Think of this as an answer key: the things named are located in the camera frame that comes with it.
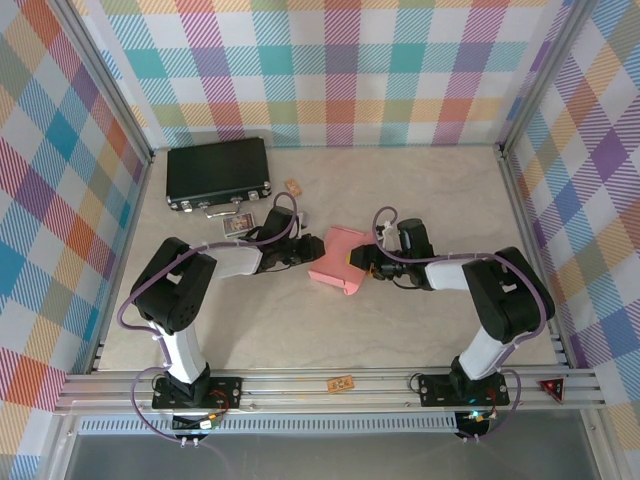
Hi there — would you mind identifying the pink paper box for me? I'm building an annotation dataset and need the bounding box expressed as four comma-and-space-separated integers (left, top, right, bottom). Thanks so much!
308, 225, 374, 297

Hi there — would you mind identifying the purple playing card box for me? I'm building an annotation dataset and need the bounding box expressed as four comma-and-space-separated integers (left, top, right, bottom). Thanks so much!
221, 212, 254, 236

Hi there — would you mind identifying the black briefcase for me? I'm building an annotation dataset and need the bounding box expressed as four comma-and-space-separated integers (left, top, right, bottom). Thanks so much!
165, 137, 274, 217

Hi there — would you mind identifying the grey metal panel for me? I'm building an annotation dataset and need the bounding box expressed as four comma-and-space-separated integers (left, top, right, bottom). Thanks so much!
64, 432, 601, 480

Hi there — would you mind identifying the red triangle button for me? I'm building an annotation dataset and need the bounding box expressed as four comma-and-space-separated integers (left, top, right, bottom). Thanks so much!
538, 378, 565, 403

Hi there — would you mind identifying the aluminium side rail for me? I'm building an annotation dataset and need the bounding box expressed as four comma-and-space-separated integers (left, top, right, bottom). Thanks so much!
87, 154, 156, 374
499, 147, 574, 369

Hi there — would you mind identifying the aluminium rail with arm bases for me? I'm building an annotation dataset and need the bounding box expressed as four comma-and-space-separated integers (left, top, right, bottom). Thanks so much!
54, 367, 609, 414

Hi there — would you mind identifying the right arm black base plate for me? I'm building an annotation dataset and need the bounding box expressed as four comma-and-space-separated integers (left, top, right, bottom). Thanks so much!
417, 372, 511, 407

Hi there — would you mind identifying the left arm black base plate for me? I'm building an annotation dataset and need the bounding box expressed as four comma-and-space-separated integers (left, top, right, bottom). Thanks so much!
151, 374, 245, 411

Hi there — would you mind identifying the grey slotted cable duct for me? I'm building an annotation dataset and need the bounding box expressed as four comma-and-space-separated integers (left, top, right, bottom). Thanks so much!
79, 414, 459, 434

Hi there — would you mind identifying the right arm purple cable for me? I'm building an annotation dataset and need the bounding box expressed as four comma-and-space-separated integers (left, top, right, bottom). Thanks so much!
372, 205, 549, 444

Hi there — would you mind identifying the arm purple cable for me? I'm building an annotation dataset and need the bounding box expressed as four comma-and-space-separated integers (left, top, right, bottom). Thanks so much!
372, 205, 549, 444
115, 192, 301, 444

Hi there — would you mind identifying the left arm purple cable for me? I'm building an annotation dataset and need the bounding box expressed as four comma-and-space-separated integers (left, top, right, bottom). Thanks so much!
115, 192, 301, 444

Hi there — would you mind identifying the aluminium frame post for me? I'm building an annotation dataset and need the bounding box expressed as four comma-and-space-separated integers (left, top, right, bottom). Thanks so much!
49, 0, 156, 166
499, 0, 594, 156

